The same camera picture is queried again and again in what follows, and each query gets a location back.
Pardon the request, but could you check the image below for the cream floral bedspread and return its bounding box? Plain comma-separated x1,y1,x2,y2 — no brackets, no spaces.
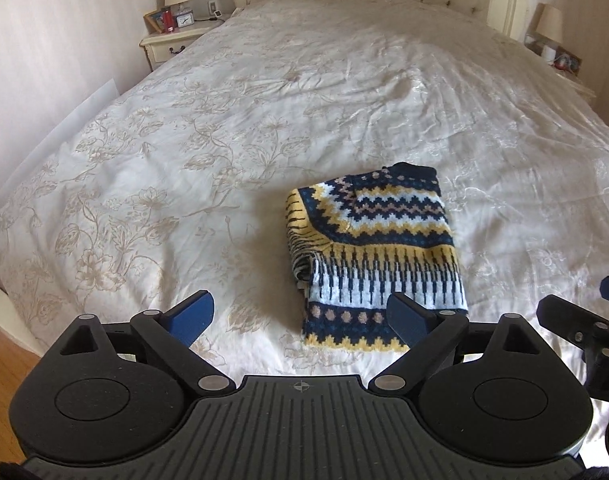
0,0,609,378

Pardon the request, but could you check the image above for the cream nightstand with drawer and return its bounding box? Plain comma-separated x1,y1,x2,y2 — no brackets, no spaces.
139,12,234,72

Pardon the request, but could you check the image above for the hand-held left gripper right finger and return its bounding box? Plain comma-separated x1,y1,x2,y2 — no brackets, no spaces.
368,291,561,394

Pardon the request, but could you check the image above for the navy yellow patterned knit sweater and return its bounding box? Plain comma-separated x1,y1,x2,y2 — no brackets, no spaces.
285,162,470,354

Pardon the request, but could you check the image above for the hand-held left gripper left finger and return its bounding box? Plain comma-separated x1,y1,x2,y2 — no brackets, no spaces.
43,289,235,397

